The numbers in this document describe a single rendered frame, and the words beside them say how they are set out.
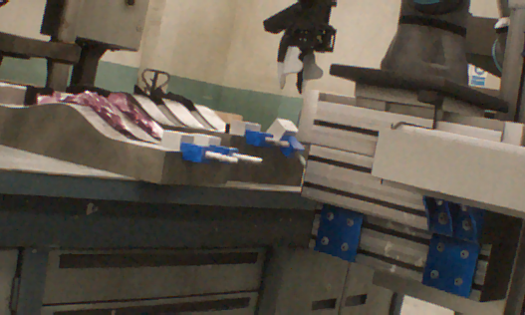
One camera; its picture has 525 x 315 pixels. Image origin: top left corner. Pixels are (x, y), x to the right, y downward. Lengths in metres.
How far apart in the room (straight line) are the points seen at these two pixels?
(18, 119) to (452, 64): 0.76
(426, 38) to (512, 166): 0.34
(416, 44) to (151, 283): 0.64
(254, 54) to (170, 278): 9.30
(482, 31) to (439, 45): 4.54
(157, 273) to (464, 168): 0.66
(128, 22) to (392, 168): 1.51
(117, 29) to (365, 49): 7.30
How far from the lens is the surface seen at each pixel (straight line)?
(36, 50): 2.09
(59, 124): 1.32
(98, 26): 2.33
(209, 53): 10.77
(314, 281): 1.82
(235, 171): 1.51
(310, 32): 1.60
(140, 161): 1.23
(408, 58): 1.19
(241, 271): 1.59
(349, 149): 1.24
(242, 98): 10.67
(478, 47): 5.72
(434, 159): 1.00
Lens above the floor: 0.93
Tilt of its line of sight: 3 degrees down
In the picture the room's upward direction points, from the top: 11 degrees clockwise
